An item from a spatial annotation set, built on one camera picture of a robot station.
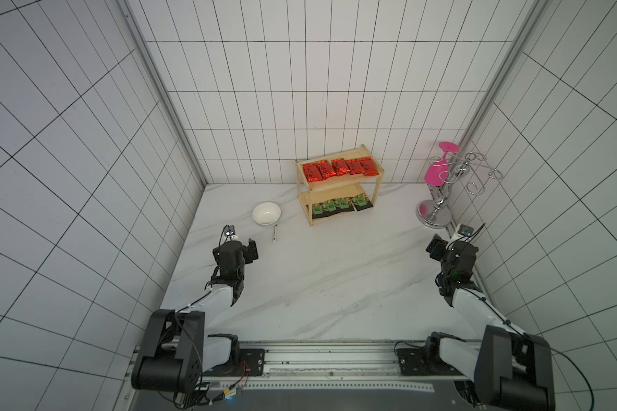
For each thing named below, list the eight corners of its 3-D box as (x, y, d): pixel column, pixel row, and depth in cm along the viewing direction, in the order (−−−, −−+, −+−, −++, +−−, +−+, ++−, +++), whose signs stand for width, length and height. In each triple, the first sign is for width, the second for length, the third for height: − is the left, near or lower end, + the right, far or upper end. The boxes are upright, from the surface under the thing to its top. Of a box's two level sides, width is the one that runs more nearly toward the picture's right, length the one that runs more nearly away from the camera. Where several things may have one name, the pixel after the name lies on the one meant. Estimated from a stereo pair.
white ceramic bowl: (252, 229, 105) (250, 222, 101) (256, 208, 112) (254, 201, 108) (280, 229, 105) (278, 222, 101) (282, 208, 112) (281, 201, 108)
